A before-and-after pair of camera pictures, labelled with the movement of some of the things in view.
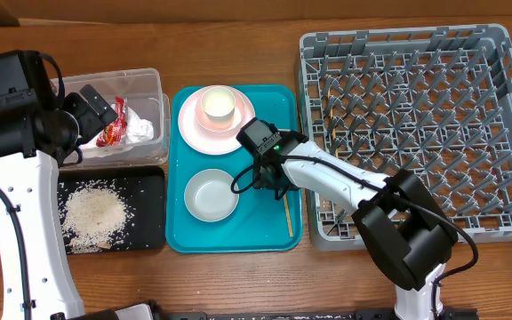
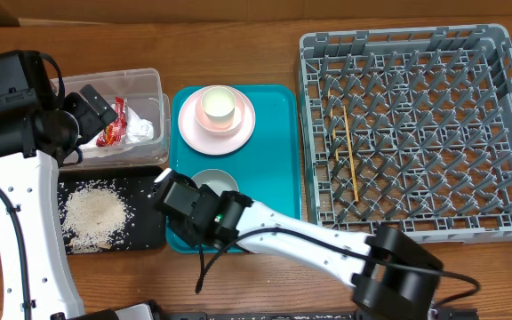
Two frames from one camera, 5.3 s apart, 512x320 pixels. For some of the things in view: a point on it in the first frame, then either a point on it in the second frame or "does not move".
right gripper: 264,181 -> 188,227
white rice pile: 94,214 does not move
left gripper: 94,123 does not move
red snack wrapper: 115,133 does not move
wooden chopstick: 289,218 -> 351,159
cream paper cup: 219,104 does not move
